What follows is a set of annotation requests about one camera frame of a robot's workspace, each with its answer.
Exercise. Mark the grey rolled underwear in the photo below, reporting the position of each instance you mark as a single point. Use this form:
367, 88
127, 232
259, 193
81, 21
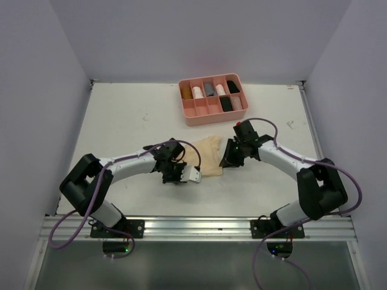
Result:
209, 89

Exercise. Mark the aluminium table frame rail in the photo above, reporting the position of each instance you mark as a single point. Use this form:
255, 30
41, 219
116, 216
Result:
123, 117

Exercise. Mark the pink underwear cream waistband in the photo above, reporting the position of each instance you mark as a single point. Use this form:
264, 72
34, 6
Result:
237, 105

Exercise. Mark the pink divided organizer tray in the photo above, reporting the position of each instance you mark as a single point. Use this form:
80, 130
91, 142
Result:
208, 110

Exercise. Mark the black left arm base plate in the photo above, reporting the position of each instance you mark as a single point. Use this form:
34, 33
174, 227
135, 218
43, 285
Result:
134, 227

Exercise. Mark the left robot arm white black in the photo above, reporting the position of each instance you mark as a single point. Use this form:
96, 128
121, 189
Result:
87, 184

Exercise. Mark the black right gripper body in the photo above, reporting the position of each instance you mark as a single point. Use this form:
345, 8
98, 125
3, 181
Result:
242, 144

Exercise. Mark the beige underwear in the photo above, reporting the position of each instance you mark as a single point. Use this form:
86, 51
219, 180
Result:
209, 149

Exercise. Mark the black underwear orange trim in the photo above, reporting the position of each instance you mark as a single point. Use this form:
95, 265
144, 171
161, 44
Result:
226, 104

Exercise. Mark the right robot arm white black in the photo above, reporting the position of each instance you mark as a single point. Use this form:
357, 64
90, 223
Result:
320, 188

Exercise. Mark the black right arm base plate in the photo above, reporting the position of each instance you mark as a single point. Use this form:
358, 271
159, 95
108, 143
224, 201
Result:
263, 226

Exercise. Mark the black rolled underwear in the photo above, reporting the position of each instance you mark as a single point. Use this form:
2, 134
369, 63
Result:
233, 88

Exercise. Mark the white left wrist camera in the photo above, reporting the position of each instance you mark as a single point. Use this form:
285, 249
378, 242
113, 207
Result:
190, 173

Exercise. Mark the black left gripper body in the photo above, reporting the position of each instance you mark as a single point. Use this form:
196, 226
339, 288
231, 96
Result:
173, 172

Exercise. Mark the brown rolled underwear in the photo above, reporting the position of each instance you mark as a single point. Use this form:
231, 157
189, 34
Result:
186, 93

